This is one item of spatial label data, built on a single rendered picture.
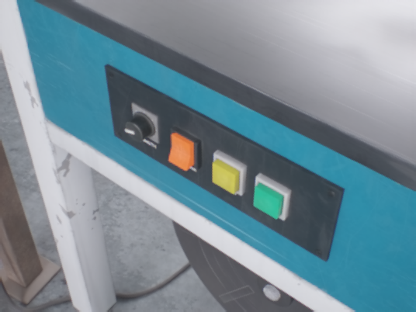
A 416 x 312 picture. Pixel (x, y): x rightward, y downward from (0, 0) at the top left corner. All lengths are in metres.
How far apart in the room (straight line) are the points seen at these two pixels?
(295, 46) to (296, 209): 0.13
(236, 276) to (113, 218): 0.42
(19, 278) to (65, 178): 0.45
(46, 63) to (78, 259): 0.37
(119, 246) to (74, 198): 0.45
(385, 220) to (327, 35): 0.16
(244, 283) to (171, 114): 0.50
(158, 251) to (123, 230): 0.09
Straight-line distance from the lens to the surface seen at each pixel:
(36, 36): 0.66
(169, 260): 1.26
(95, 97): 0.63
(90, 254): 0.96
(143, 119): 0.57
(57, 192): 0.84
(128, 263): 1.26
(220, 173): 0.52
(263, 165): 0.50
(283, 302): 0.90
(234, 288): 1.03
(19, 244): 1.18
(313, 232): 0.52
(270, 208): 0.51
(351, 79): 0.48
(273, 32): 0.52
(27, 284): 1.26
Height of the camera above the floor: 1.02
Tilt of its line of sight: 45 degrees down
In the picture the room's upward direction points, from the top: straight up
